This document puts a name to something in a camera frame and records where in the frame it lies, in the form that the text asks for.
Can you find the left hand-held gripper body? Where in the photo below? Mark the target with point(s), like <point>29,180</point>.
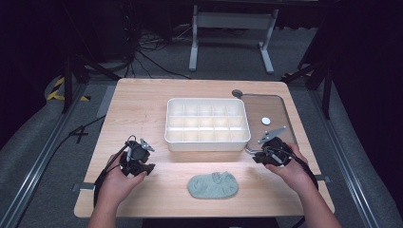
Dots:
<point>137,153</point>

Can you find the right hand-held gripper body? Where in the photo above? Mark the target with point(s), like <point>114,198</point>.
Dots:
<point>278,152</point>

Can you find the green sock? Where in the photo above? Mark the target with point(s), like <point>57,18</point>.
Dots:
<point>213,186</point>

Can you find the white divided storage box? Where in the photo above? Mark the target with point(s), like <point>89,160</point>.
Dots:
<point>207,125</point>

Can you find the person's left hand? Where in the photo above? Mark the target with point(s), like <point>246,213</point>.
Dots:
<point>114,186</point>

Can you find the person's right hand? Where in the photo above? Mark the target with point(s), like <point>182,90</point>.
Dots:
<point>294,174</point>

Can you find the white round disc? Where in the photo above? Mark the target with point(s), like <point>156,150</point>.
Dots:
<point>266,120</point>

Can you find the clear box lid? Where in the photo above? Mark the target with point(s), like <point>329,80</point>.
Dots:
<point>269,107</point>

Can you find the grey tape tab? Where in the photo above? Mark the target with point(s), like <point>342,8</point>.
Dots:
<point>323,178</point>
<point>85,186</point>

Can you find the black metal stand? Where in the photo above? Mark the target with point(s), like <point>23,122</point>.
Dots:
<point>68,82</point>
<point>326,88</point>

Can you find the yellow black hazard tape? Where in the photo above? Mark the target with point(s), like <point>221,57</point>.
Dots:
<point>56,91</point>

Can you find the metal floor rail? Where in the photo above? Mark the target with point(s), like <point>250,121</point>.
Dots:
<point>345,158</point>
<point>38,161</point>

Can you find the grey metal stand frame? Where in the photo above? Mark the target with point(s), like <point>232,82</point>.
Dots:
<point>233,20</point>

